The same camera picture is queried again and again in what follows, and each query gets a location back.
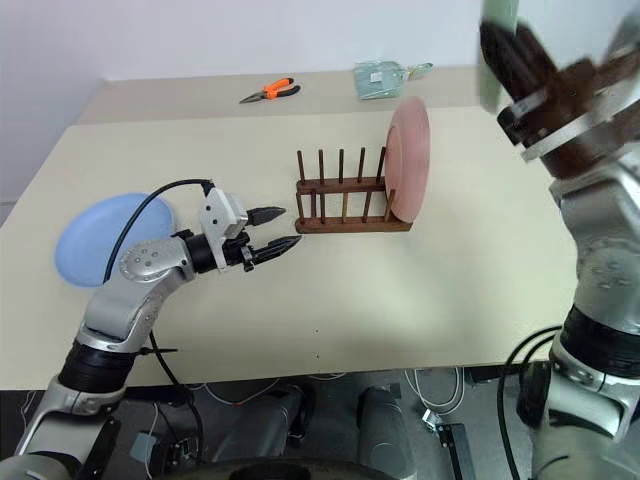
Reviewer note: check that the pale green small tool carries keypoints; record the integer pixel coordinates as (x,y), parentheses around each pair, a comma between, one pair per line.
(419,71)

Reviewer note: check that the small grey box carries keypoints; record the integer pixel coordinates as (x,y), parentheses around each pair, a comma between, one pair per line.
(145,446)

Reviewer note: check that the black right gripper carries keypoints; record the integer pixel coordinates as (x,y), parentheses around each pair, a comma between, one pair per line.
(575,92)

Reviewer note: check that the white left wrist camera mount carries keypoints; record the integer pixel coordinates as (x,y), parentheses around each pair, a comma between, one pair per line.
(218,216)

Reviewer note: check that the blue plate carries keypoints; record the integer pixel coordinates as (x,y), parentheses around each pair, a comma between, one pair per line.
(87,240)

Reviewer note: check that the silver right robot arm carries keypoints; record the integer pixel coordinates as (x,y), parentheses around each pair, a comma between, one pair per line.
(602,260)

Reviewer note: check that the black metal floor bracket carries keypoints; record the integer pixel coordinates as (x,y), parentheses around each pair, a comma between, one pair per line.
(456,450)

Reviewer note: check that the pink plate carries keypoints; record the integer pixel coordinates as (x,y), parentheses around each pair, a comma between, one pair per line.
(410,160)

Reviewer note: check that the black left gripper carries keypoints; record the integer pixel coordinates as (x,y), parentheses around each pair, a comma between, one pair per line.
(238,253)

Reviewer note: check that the pale green plastic package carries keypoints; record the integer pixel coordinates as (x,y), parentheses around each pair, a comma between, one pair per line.
(377,80)

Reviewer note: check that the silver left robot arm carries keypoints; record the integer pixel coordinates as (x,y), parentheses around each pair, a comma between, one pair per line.
(145,260)

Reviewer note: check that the green plate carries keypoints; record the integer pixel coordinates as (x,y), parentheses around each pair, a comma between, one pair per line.
(501,10)

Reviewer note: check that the wooden dish rack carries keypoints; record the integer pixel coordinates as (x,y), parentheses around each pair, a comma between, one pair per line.
(345,225)

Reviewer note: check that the dark rounded robot leg shape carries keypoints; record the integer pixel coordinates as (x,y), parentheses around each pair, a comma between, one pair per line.
(270,425)
(390,430)

